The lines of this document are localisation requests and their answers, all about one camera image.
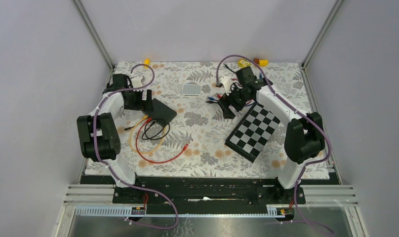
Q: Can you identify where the black looped cable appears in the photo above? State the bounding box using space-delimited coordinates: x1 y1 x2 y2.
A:
124 120 171 141

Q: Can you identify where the yellow ethernet cable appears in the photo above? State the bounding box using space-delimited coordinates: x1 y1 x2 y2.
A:
128 115 168 156

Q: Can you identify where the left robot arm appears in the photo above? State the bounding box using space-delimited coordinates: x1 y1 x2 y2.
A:
77 74 153 203

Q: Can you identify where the purple cable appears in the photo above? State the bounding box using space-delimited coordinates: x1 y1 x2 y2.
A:
215 54 335 236
92 64 180 231

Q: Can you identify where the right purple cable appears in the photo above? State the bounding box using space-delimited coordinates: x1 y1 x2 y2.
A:
215 54 335 236

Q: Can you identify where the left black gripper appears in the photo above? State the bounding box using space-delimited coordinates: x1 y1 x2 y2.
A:
124 88 153 111

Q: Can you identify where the yellow block right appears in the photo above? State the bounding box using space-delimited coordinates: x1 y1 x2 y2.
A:
259 59 269 67

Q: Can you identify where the checkered chess board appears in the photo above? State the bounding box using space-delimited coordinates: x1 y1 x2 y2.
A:
225 103 280 162

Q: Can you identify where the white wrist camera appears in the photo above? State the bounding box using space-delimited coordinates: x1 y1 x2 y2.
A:
219 76 233 96
130 76 146 88

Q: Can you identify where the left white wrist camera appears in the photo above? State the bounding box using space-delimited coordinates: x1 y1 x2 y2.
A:
130 76 146 88

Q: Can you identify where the white network switch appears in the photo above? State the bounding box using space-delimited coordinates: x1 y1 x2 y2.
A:
182 84 202 96

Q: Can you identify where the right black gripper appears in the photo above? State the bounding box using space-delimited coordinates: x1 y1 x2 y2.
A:
217 83 251 119

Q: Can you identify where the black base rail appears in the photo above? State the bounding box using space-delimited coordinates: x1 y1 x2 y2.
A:
80 176 339 216

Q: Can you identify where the yellow patterned cube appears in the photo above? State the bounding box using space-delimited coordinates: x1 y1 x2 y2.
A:
238 59 251 68

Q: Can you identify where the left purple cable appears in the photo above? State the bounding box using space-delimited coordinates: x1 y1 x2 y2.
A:
92 64 180 231

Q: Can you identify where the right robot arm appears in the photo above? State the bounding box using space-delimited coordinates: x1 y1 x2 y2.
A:
216 66 330 203

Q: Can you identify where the black ethernet cable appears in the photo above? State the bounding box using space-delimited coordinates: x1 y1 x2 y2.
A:
205 63 238 105

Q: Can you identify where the blue ethernet cable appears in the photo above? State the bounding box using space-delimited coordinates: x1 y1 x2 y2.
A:
207 72 264 109

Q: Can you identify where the black router box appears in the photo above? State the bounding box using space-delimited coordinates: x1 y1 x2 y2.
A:
144 98 177 127

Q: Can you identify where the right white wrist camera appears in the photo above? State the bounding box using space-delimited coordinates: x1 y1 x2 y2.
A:
219 76 233 96

